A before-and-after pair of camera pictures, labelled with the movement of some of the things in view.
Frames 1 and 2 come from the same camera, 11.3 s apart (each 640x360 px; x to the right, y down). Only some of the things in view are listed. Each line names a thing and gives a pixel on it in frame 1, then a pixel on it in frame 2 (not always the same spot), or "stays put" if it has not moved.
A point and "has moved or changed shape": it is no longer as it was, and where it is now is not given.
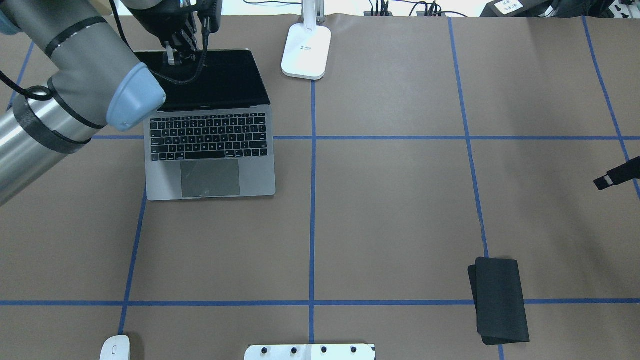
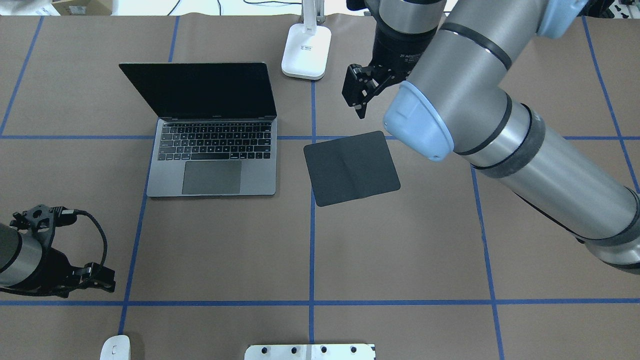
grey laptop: [213, 136] has moved or changed shape
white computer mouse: [117, 347] stays put
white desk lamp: [307, 44] stays put
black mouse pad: [497, 292] to [350, 168]
